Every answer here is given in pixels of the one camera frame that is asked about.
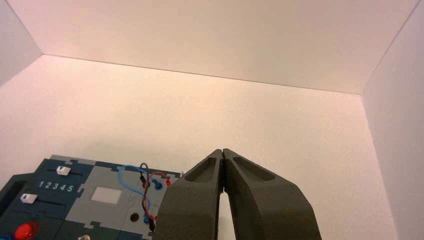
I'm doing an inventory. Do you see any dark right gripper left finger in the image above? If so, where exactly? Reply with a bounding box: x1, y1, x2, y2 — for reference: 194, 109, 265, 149
154, 149, 224, 240

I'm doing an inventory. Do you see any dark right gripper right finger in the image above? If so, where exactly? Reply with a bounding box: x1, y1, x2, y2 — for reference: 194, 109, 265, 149
222, 148, 323, 240

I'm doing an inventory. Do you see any teal and grey control box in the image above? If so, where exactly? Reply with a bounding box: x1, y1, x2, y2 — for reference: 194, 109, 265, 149
0, 154, 186, 240

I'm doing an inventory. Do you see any white display window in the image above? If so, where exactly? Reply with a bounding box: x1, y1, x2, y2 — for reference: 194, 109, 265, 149
90, 186, 123, 205

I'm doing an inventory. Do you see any red push button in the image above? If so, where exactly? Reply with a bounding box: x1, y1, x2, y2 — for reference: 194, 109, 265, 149
13, 221, 40, 240

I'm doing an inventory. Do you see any black and red jumper wire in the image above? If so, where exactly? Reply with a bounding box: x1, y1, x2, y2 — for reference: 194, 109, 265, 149
139, 162, 168, 233

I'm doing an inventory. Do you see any blue jumper wire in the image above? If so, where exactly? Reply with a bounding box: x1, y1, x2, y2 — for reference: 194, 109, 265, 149
117, 164, 164, 224

